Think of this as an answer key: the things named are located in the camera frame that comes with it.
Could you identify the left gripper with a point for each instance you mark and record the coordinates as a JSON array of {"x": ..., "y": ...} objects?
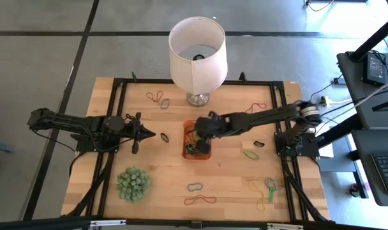
[{"x": 131, "y": 129}]

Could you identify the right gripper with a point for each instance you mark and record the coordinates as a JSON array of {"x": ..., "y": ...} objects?
[{"x": 221, "y": 124}]

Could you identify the long yellow rubber band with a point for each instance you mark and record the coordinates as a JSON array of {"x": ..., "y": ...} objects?
[{"x": 191, "y": 138}]

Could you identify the wide blue rubber band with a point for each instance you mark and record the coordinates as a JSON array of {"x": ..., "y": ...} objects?
[{"x": 188, "y": 187}]

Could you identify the thin yellow rubber band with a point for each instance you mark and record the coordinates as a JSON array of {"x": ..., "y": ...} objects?
[{"x": 261, "y": 209}]

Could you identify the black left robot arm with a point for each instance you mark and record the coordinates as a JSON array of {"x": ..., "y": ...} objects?
[{"x": 69, "y": 121}]

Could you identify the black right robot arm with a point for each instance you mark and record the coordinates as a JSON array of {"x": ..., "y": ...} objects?
[{"x": 261, "y": 116}]

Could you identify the orange plastic bin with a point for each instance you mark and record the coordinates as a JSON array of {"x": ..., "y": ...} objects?
[{"x": 200, "y": 157}]

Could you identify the long red rubber band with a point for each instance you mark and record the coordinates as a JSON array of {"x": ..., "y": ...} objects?
[{"x": 198, "y": 198}]

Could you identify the thick green rubber band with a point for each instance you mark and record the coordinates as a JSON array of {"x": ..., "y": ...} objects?
[{"x": 272, "y": 195}]

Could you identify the green succulent in blue pot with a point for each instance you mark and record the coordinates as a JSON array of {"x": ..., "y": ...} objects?
[{"x": 132, "y": 184}]

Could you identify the white shade table lamp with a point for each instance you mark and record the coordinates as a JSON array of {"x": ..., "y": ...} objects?
[{"x": 197, "y": 76}]

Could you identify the power strip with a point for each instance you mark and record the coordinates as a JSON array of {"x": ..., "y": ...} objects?
[{"x": 323, "y": 101}]

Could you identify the white paper sheet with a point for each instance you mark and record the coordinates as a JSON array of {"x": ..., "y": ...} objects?
[{"x": 326, "y": 152}]

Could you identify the black side desk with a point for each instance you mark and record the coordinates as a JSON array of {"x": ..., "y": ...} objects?
[
  {"x": 363, "y": 166},
  {"x": 350, "y": 73}
]

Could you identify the black power brick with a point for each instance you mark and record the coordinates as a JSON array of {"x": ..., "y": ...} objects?
[{"x": 374, "y": 68}]

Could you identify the black stand pole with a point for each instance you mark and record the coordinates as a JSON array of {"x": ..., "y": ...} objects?
[{"x": 372, "y": 40}]

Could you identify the black aluminium table frame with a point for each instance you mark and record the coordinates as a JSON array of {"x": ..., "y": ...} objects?
[{"x": 143, "y": 82}]

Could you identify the black frame beam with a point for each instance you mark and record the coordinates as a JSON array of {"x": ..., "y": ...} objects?
[{"x": 37, "y": 223}]

